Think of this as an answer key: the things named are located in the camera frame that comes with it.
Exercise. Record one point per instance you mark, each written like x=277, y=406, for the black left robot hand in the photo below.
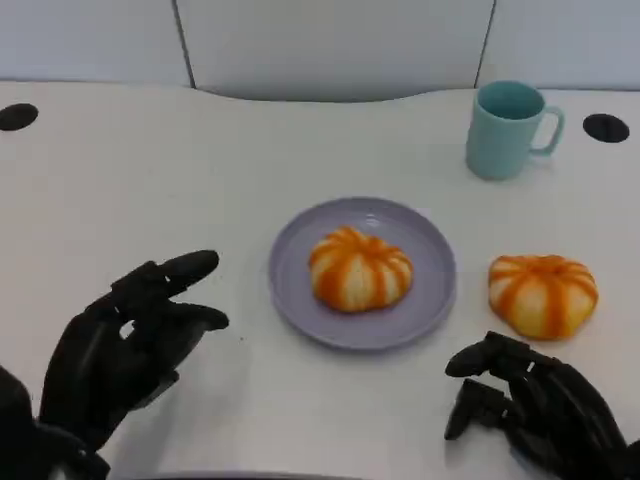
x=105, y=360

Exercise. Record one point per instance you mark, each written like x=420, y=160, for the grey partition panel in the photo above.
x=330, y=45

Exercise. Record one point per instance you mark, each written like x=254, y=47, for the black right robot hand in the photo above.
x=565, y=415

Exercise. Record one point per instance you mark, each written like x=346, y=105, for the orange and white toy bread roll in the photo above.
x=542, y=297
x=360, y=272

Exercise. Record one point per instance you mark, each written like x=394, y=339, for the lilac plate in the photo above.
x=295, y=300

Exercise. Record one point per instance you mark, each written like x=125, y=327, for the pale green mug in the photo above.
x=500, y=145

